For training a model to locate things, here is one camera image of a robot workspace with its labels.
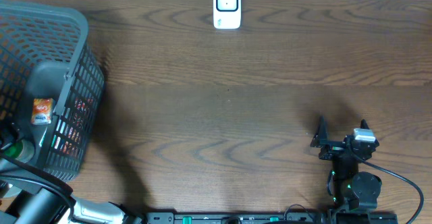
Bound red Top candy bar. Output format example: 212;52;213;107
51;98;94;158

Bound orange juice carton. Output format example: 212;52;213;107
30;99;55;125

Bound green lidded jar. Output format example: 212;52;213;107
4;139;35;163

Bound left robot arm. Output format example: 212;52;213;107
1;154;147;224

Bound white barcode scanner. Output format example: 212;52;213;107
213;0;242;30

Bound grey plastic basket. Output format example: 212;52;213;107
1;0;104;182

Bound black right camera cable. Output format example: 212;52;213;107
347;142;425;224

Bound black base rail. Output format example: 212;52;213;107
145;211;398;224

